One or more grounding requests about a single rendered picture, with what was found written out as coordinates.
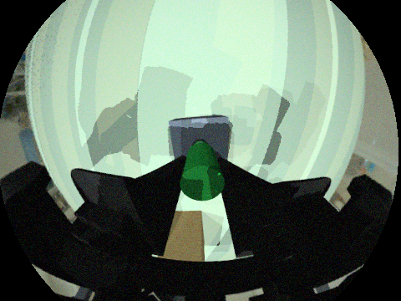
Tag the green marker cap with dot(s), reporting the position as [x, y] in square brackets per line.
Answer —
[201, 178]

